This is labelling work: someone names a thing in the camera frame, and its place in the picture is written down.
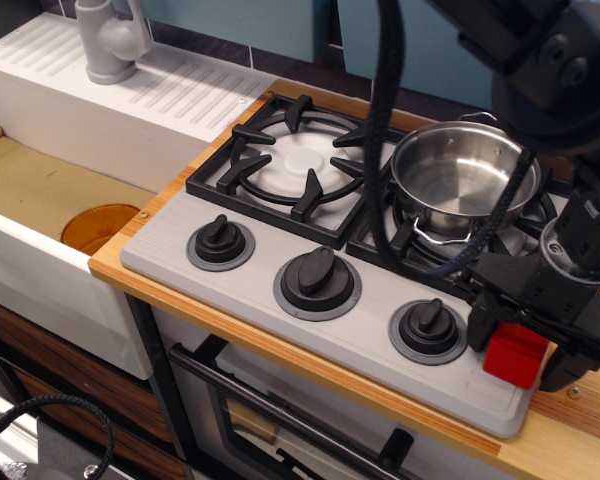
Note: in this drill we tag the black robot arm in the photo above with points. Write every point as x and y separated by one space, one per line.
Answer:
545 57

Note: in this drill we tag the red cube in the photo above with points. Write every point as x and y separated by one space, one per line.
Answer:
515 354

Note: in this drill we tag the black middle stove knob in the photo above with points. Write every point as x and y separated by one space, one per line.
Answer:
317 286

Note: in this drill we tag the black left burner grate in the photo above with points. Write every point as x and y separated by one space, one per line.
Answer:
293 165

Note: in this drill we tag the white sink unit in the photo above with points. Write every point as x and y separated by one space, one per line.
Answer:
68 144

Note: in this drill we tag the orange plastic plate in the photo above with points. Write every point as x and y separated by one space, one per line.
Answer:
91 229

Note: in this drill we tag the black right burner grate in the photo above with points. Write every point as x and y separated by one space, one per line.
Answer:
519 240

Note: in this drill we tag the wooden drawer front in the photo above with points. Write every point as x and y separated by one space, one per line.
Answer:
35 362

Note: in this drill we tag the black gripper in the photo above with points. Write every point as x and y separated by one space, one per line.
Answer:
563 306

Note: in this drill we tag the stainless steel pan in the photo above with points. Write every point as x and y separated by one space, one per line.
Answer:
450 176

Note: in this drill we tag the grey toy faucet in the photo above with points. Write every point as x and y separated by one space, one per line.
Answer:
111 45

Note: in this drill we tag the grey toy stove top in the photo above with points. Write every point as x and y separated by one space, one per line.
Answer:
359 335

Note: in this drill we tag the black burner grate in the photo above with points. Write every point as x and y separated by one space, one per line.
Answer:
519 240
293 165

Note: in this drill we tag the black right stove knob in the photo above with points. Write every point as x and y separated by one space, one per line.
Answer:
428 332

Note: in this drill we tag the black stove knob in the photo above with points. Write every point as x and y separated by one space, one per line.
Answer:
317 286
221 245
428 332

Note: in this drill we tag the black left stove knob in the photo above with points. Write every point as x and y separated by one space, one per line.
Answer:
221 245

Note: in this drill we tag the oven door with handle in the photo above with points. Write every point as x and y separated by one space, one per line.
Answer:
279 425

